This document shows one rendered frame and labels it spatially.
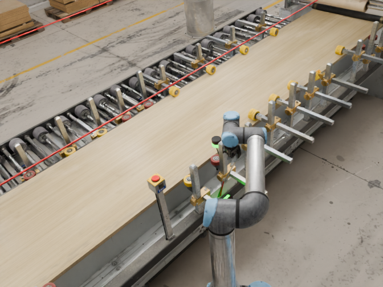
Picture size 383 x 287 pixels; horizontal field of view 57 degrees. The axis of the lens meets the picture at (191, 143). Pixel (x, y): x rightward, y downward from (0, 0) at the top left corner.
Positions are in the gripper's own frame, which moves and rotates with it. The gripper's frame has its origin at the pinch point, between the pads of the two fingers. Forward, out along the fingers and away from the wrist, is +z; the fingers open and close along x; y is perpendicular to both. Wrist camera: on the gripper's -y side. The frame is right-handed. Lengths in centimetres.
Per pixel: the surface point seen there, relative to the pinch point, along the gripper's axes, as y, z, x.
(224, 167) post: 3.3, 8.2, -6.1
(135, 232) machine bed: 66, 33, -28
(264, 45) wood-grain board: -153, 11, -93
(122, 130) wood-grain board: 22, 11, -96
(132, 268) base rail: 83, 31, -8
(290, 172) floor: -99, 101, -17
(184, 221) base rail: 40, 31, -9
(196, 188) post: 28.5, 6.5, -6.1
